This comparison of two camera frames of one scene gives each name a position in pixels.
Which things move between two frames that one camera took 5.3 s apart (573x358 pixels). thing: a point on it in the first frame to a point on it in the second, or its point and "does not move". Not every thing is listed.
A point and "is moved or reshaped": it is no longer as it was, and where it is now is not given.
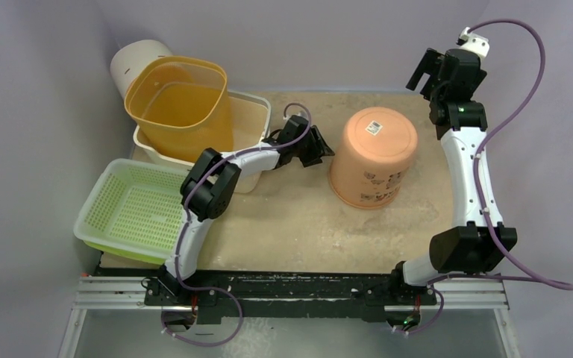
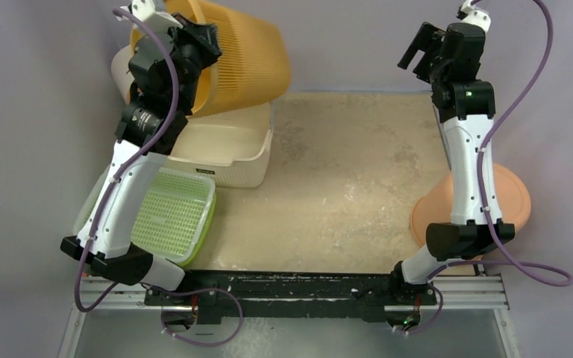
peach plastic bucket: x=373 y=156 to x=435 y=204
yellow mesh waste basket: x=182 y=107 is moved or reshaped
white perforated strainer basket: x=132 y=210 does not move
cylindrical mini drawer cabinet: x=128 y=58 does not move
